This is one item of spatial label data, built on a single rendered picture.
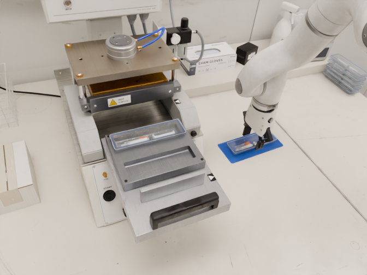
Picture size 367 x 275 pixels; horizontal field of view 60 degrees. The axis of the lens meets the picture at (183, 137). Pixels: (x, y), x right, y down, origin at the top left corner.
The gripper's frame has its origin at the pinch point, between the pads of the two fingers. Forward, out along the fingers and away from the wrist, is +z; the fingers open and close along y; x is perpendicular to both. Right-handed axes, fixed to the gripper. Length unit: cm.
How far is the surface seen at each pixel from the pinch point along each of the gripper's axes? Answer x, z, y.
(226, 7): -24, -19, 63
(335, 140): -31.9, 3.5, -10.2
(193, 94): 6.7, 1.5, 33.0
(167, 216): 47, -22, -29
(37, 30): 58, -18, 68
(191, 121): 27.8, -19.1, -2.4
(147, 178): 47, -21, -18
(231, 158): 10.1, 3.4, -2.7
